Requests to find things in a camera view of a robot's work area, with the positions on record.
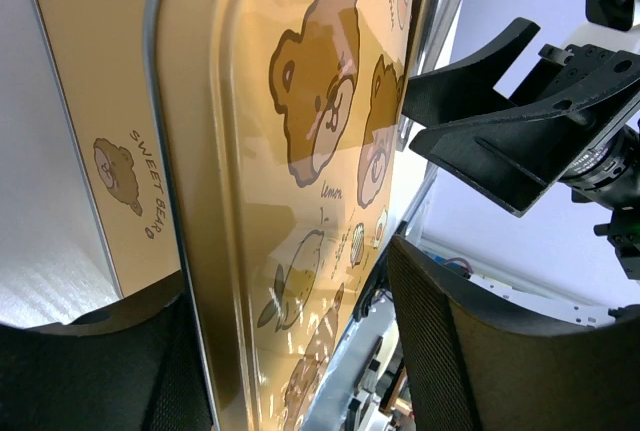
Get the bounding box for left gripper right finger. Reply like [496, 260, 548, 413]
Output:
[388, 236, 639, 430]

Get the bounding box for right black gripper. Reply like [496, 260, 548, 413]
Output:
[402, 17, 639, 216]

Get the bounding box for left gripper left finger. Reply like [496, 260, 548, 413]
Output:
[1, 272, 212, 430]

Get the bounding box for silver tin lid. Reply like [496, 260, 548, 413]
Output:
[144, 0, 444, 430]

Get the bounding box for gold chocolate tin box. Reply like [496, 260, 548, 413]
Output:
[37, 0, 179, 296]

